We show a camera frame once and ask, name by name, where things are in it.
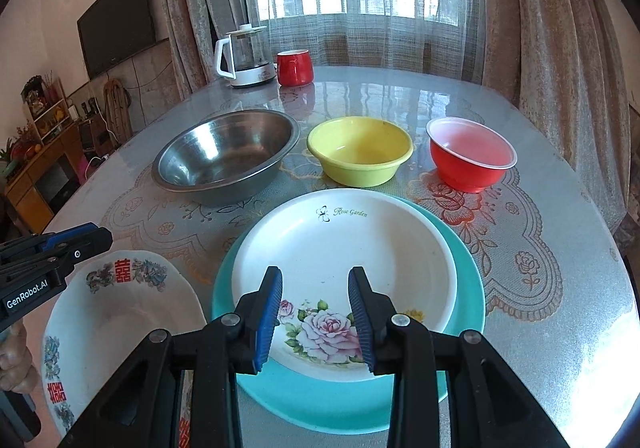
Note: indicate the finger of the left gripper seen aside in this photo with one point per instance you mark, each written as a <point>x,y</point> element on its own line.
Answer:
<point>81,242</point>

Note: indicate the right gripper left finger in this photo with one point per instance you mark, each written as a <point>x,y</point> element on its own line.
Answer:
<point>139,406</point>

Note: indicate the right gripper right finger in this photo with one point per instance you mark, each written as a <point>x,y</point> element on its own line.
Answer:
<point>489,405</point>

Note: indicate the white plate red characters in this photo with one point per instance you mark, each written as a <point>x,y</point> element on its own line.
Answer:
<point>111,303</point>

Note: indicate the teal plate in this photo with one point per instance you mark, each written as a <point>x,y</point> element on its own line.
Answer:
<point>350,408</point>

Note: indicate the stainless steel bowl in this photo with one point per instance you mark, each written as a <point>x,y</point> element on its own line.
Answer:
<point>227,158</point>

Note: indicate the white rose garden plate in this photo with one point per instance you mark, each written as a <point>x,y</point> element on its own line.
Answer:
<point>345,277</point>

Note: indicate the red plastic bowl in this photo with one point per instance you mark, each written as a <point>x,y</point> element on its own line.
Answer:
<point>469,156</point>

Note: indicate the yellow plastic bowl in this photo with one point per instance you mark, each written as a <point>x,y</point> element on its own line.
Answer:
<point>359,152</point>

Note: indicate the person's left hand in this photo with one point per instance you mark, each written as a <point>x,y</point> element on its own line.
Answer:
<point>18,374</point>

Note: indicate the wooden sideboard cabinet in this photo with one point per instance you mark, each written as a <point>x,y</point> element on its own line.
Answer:
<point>51,155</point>

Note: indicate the floral table cover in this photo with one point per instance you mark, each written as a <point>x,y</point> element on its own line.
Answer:
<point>496,236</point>

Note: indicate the white glass electric kettle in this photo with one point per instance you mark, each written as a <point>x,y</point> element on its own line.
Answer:
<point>243,57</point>

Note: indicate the red mug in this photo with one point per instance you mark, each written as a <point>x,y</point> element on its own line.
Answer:
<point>294,68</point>

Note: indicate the beige curtain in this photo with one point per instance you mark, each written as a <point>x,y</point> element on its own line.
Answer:
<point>558,62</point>

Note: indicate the black wall television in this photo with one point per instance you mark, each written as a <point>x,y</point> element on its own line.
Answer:
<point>111,31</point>

